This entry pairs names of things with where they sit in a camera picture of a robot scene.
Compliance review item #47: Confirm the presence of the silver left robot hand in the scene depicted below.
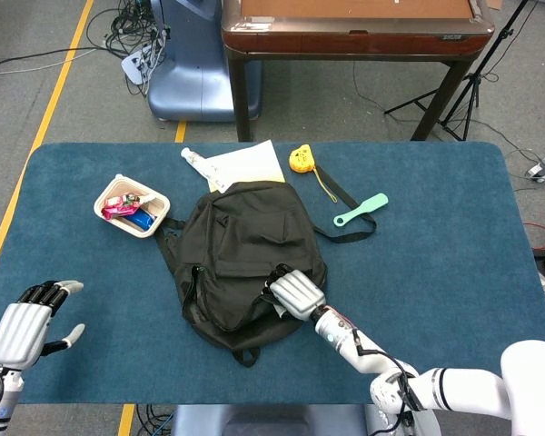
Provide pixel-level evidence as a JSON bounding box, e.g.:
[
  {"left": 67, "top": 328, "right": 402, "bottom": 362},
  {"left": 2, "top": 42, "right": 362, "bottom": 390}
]
[{"left": 0, "top": 279, "right": 86, "bottom": 372}]

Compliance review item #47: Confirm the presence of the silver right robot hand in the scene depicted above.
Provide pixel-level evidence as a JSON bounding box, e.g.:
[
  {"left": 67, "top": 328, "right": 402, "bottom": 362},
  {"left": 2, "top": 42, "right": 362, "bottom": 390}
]
[{"left": 259, "top": 263, "right": 328, "bottom": 322}]

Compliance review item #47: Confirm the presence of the black fabric backpack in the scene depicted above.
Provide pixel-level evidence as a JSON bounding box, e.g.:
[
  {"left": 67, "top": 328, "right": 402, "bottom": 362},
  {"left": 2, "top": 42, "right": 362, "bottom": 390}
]
[{"left": 154, "top": 163, "right": 377, "bottom": 368}]

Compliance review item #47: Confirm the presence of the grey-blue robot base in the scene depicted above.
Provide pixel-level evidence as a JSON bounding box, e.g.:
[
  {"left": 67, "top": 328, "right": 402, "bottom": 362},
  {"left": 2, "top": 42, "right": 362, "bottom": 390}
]
[{"left": 170, "top": 403, "right": 441, "bottom": 436}]

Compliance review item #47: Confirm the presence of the yellow tape measure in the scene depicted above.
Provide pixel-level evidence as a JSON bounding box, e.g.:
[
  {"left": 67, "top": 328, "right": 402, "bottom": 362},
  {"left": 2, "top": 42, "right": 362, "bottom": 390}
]
[{"left": 288, "top": 144, "right": 338, "bottom": 204}]

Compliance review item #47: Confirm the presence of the white paper booklet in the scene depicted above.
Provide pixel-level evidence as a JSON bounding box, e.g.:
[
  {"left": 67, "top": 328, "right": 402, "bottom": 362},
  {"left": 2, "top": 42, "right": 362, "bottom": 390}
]
[{"left": 203, "top": 139, "right": 287, "bottom": 194}]

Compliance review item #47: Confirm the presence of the blue carpet table cover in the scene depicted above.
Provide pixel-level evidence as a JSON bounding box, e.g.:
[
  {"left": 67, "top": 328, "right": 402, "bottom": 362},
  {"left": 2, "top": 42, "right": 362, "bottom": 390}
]
[{"left": 0, "top": 141, "right": 545, "bottom": 406}]

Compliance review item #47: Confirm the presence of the pink snack packet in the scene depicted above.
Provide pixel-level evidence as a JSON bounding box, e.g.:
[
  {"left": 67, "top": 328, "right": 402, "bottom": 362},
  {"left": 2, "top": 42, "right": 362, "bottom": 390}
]
[{"left": 101, "top": 197, "right": 142, "bottom": 221}]

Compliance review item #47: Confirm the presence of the blue snack packet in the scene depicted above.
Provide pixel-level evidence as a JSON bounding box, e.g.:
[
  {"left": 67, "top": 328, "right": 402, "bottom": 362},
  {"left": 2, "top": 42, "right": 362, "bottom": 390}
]
[{"left": 120, "top": 208, "right": 158, "bottom": 232}]

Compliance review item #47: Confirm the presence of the white plastic tube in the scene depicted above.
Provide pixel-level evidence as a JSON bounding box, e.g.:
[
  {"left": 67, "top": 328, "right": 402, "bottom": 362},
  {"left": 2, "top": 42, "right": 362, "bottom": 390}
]
[{"left": 180, "top": 146, "right": 219, "bottom": 181}]

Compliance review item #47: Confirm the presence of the white rectangular food tray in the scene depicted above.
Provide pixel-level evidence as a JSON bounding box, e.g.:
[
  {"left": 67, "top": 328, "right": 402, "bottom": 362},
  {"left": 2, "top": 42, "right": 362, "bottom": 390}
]
[{"left": 93, "top": 173, "right": 172, "bottom": 239}]

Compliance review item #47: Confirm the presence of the brown mahjong table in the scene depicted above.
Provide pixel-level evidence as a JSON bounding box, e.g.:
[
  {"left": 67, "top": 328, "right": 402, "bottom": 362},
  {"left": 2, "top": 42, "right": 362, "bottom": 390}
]
[{"left": 221, "top": 0, "right": 496, "bottom": 142}]

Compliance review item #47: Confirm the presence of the black tripod stand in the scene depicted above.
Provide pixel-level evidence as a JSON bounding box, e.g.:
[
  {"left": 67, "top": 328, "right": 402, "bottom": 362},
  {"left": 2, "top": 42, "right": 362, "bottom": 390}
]
[{"left": 383, "top": 0, "right": 530, "bottom": 142}]

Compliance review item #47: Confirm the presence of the blue-grey machine pedestal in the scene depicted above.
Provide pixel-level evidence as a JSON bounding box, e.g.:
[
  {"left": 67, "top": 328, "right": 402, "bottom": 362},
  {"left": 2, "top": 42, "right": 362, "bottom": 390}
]
[{"left": 147, "top": 0, "right": 263, "bottom": 123}]

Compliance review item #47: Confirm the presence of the red cable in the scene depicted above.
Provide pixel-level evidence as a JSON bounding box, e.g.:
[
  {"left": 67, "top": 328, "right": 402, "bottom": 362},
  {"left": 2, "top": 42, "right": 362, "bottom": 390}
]
[{"left": 524, "top": 221, "right": 545, "bottom": 251}]

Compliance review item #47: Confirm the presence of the black floor cable bundle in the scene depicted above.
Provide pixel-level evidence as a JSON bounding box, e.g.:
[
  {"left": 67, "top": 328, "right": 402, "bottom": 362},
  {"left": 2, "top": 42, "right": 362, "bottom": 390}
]
[{"left": 85, "top": 0, "right": 169, "bottom": 96}]

